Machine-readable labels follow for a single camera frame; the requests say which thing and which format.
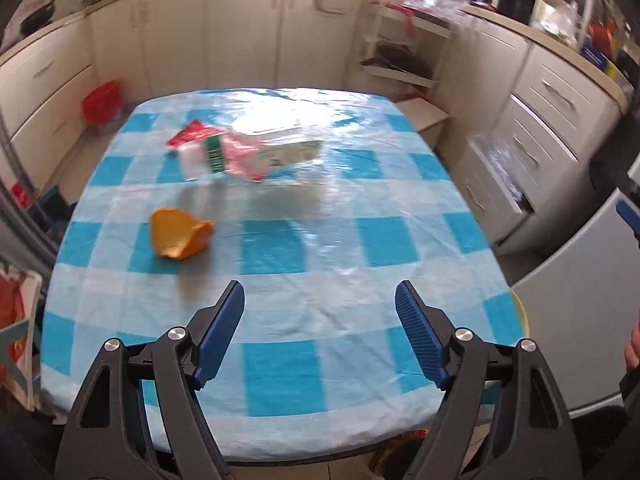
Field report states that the person's right hand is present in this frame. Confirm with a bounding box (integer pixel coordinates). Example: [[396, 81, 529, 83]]
[[624, 317, 640, 372]]

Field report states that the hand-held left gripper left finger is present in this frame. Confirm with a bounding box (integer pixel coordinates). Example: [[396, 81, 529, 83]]
[[55, 280, 246, 480]]

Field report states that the white appliance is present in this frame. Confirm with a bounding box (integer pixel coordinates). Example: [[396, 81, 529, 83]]
[[510, 192, 640, 411]]

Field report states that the white shelf rack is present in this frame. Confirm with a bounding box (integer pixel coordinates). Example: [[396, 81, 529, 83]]
[[357, 2, 453, 91]]

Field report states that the red snack wrapper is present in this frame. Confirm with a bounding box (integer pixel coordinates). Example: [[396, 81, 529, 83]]
[[166, 120, 221, 151]]

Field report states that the cardboard box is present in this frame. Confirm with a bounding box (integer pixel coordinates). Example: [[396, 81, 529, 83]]
[[397, 97, 451, 146]]

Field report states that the cream cabinet with drawers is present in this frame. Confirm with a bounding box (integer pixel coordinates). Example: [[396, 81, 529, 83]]
[[440, 7, 628, 256]]

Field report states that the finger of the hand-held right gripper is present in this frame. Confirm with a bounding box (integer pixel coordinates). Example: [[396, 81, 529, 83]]
[[616, 200, 640, 248]]

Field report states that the clear plastic bottle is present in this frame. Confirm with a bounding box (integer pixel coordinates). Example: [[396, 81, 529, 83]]
[[220, 127, 325, 183]]

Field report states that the cream cabinet row with doors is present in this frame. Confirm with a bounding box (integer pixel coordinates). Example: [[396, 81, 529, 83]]
[[0, 0, 373, 171]]

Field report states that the clear plastic bag on drawer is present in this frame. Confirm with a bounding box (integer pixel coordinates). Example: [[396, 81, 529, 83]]
[[472, 130, 533, 211]]

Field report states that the large orange peel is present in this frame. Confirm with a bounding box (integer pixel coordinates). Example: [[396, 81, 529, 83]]
[[150, 206, 216, 261]]

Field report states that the red-lined trash bin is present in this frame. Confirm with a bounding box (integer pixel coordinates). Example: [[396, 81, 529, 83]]
[[82, 80, 123, 126]]

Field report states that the blue checkered tablecloth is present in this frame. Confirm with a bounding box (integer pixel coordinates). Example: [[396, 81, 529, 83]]
[[40, 87, 526, 461]]

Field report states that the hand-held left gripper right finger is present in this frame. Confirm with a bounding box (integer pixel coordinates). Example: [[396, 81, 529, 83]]
[[394, 280, 586, 480]]

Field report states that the blue box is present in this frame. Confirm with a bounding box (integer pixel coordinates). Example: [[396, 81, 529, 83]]
[[582, 45, 623, 71]]

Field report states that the black pan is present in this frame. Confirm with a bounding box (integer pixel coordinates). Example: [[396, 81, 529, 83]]
[[360, 42, 431, 78]]

